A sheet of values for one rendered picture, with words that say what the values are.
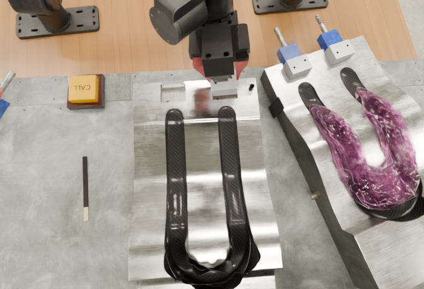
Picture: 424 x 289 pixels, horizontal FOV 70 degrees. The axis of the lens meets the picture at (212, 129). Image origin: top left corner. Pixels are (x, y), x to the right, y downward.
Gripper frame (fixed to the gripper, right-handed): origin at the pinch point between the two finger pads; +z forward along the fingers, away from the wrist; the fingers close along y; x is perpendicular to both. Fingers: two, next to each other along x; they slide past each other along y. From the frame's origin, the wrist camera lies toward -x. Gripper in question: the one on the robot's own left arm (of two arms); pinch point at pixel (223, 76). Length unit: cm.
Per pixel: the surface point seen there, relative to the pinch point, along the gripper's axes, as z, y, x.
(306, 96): 12.1, 18.1, 3.4
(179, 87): 5.4, -9.9, 3.4
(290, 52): 6.4, 15.3, 11.9
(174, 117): 6.5, -10.8, -4.0
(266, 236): 12.5, 5.5, -27.2
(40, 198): 15.5, -41.7, -16.0
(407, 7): 75, 105, 116
